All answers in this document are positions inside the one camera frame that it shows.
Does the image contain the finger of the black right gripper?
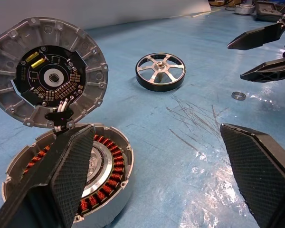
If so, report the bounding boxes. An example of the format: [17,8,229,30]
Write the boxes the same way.
[227,22,285,51]
[239,57,285,83]

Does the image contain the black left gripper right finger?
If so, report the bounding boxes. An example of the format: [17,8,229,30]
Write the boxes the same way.
[219,123,285,228]

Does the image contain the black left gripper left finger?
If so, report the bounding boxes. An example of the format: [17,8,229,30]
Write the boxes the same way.
[0,123,96,228]

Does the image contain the black silver spoked rotor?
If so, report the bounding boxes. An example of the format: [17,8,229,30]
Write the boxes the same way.
[135,53,186,91]

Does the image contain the silver motor housing copper windings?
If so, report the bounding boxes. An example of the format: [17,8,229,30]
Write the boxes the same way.
[1,123,135,225]

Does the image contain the silver motor cover circuit board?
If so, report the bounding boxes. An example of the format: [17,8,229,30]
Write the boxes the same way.
[0,16,109,129]

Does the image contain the black plastic case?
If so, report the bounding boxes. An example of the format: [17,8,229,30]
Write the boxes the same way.
[254,1,285,22]

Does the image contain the round silver metal part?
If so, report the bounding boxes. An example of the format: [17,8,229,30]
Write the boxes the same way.
[235,3,255,15]

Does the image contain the small metal ring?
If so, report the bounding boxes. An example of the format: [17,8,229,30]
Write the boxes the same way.
[231,91,247,101]

